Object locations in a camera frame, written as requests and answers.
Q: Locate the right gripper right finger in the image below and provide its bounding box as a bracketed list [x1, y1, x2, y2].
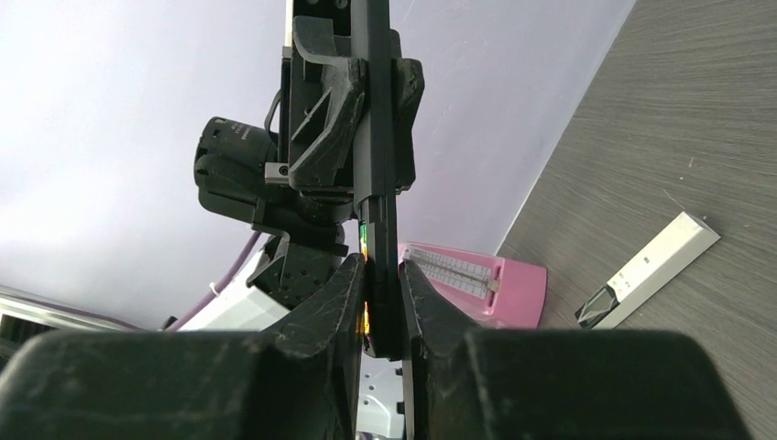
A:
[399, 261, 750, 439]

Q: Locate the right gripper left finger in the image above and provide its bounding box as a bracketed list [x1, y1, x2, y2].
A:
[1, 254, 365, 439]

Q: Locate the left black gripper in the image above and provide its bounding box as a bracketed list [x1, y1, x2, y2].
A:
[281, 1, 425, 192]

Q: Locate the black remote control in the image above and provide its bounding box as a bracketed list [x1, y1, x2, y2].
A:
[351, 1, 402, 360]

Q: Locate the yellow green battery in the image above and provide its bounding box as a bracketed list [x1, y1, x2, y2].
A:
[358, 223, 370, 342]

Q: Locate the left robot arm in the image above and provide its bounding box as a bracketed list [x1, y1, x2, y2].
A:
[193, 1, 425, 341]

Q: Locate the pink metronome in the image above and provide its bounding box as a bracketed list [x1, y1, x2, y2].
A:
[398, 242, 547, 329]

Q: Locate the white silver prism bar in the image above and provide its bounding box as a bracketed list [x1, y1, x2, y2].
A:
[575, 212, 720, 330]

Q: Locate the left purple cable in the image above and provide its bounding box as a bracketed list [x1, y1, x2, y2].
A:
[163, 230, 263, 332]

